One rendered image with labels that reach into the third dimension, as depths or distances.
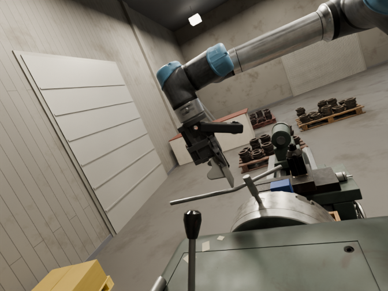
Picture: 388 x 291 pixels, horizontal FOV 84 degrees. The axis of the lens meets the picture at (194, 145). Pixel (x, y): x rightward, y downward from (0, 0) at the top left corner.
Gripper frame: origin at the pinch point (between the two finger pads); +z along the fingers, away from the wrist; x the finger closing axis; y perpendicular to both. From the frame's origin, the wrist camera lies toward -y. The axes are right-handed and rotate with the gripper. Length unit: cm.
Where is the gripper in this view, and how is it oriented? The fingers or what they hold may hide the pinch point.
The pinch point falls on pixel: (232, 177)
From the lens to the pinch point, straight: 63.2
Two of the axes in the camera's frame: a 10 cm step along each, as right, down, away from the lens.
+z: 4.7, 8.7, 1.3
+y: -8.8, 4.5, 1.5
